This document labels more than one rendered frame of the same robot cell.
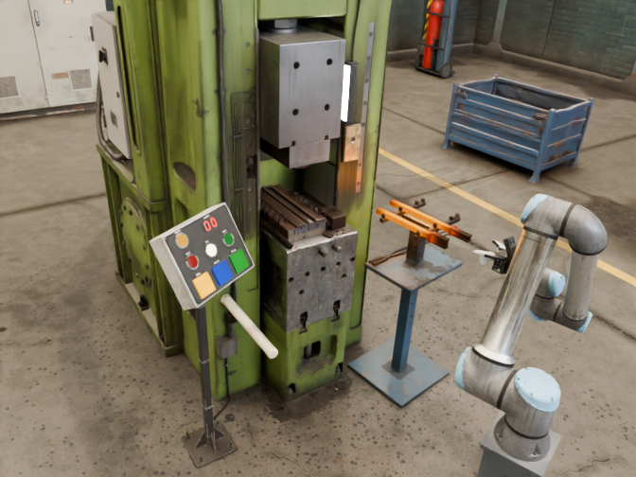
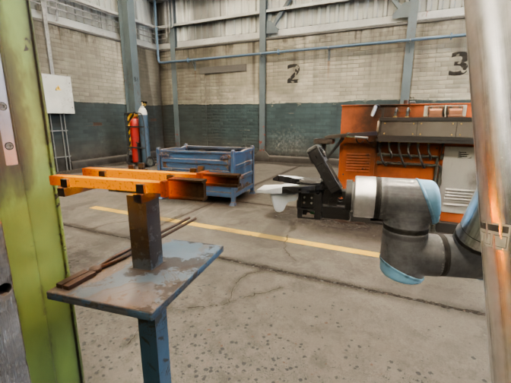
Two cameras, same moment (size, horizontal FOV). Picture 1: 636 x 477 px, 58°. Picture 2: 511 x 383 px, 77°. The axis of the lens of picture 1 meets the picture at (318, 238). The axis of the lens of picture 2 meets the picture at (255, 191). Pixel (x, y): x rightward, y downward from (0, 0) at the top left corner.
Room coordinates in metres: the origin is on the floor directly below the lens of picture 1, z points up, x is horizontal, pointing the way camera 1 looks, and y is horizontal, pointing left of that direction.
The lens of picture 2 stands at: (1.52, -0.32, 1.12)
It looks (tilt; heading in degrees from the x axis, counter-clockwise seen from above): 13 degrees down; 330
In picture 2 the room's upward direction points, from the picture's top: straight up
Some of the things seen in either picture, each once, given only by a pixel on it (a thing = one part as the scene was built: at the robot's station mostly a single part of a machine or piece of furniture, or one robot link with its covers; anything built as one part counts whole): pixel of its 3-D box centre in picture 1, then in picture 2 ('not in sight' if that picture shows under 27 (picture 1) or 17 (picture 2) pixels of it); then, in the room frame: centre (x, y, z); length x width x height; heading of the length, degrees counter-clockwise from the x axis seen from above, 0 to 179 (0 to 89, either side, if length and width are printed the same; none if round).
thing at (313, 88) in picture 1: (293, 80); not in sight; (2.43, 0.14, 1.56); 0.42 x 0.39 x 0.40; 35
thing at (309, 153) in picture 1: (284, 138); not in sight; (2.41, 0.17, 1.32); 0.42 x 0.20 x 0.10; 35
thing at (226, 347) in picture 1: (226, 345); not in sight; (2.12, 0.41, 0.36); 0.09 x 0.07 x 0.12; 125
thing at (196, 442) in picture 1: (208, 436); not in sight; (1.85, 0.46, 0.05); 0.22 x 0.22 x 0.09; 35
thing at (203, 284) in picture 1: (203, 285); not in sight; (1.69, 0.40, 1.01); 0.07 x 0.05 x 0.07; 150
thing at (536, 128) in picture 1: (514, 123); (207, 171); (5.85, -2.00, 0.36); 1.20 x 0.80 x 0.72; 40
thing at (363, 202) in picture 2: not in sight; (362, 196); (2.00, -0.87, 0.95); 0.10 x 0.05 x 0.09; 133
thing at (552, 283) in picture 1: (546, 280); (405, 200); (1.93, -0.92, 0.95); 0.12 x 0.09 x 0.10; 43
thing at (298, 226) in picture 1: (283, 211); not in sight; (2.41, 0.17, 0.96); 0.42 x 0.20 x 0.09; 35
